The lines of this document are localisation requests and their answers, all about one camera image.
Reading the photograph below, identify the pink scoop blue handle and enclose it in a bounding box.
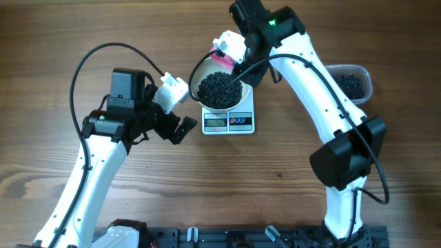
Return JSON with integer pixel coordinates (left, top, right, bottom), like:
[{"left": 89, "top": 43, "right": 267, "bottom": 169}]
[{"left": 210, "top": 54, "right": 236, "bottom": 70}]

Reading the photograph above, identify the pile of black beans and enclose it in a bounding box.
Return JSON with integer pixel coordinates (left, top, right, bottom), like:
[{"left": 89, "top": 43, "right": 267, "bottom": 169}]
[{"left": 197, "top": 72, "right": 243, "bottom": 110}]

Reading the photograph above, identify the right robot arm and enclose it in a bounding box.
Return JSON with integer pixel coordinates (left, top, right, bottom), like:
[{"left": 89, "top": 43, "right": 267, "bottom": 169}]
[{"left": 229, "top": 1, "right": 389, "bottom": 246}]

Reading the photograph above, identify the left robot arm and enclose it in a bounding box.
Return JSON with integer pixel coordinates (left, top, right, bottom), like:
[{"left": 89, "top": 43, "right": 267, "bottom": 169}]
[{"left": 32, "top": 68, "right": 197, "bottom": 247}]

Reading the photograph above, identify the white digital kitchen scale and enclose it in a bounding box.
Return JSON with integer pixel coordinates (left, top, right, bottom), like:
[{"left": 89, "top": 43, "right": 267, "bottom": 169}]
[{"left": 202, "top": 85, "right": 255, "bottom": 135}]

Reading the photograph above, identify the white bowl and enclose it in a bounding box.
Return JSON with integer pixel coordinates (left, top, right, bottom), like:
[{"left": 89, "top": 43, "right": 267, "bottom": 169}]
[{"left": 190, "top": 57, "right": 249, "bottom": 108}]

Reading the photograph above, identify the clear plastic container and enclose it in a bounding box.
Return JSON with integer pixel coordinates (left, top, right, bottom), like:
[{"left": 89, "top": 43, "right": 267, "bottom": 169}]
[{"left": 325, "top": 64, "right": 373, "bottom": 105}]

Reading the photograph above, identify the right black camera cable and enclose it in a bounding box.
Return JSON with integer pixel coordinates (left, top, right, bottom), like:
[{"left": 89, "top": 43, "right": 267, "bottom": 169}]
[{"left": 187, "top": 49, "right": 391, "bottom": 245}]

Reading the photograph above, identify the black camera cable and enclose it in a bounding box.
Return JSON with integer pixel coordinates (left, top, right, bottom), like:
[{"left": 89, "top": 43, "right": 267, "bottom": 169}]
[
  {"left": 187, "top": 49, "right": 391, "bottom": 245},
  {"left": 46, "top": 42, "right": 166, "bottom": 248}
]

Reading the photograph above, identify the left black camera cable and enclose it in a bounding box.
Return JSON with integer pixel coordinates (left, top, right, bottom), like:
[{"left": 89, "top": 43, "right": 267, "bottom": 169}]
[{"left": 46, "top": 42, "right": 166, "bottom": 248}]

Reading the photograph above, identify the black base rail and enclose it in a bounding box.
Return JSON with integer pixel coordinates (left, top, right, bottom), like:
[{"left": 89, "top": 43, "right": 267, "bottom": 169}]
[{"left": 141, "top": 225, "right": 391, "bottom": 248}]

